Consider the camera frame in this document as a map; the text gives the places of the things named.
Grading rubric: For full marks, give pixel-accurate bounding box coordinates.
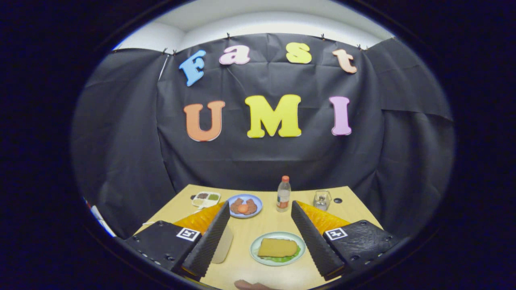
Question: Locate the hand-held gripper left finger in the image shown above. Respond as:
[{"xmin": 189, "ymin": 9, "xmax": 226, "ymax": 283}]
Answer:
[{"xmin": 115, "ymin": 201, "xmax": 231, "ymax": 282}]

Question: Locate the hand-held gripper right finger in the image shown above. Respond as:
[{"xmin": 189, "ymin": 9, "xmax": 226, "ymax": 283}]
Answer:
[{"xmin": 291, "ymin": 200, "xmax": 399, "ymax": 282}]

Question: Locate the green lettuce leaf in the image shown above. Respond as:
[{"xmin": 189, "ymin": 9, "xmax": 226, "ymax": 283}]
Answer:
[{"xmin": 258, "ymin": 246, "xmax": 301, "ymax": 263}]

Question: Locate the brown toast slice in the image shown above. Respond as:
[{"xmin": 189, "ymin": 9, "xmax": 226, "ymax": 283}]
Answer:
[{"xmin": 257, "ymin": 238, "xmax": 298, "ymax": 258}]

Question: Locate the white toaster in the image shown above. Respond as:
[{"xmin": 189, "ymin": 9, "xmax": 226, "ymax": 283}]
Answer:
[{"xmin": 212, "ymin": 225, "xmax": 234, "ymax": 264}]

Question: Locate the pale green round plate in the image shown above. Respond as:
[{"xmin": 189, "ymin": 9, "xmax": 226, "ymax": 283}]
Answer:
[{"xmin": 250, "ymin": 231, "xmax": 307, "ymax": 267}]

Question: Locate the white divided seasoning tray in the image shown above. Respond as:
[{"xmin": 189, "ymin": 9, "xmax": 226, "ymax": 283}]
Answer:
[{"xmin": 191, "ymin": 191, "xmax": 221, "ymax": 208}]

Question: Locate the clear plastic bottle red cap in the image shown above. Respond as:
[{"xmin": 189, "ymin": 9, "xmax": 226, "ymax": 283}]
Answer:
[{"xmin": 277, "ymin": 176, "xmax": 291, "ymax": 213}]

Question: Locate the blue round plate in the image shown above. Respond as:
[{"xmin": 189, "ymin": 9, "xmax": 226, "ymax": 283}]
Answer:
[{"xmin": 227, "ymin": 194, "xmax": 263, "ymax": 219}]

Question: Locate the white printed sheet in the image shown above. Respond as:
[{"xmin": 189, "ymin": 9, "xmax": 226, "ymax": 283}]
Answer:
[{"xmin": 83, "ymin": 197, "xmax": 117, "ymax": 237}]

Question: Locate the metal wire utensil basket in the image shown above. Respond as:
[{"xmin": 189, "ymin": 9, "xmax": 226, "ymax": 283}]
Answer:
[{"xmin": 313, "ymin": 190, "xmax": 332, "ymax": 211}]

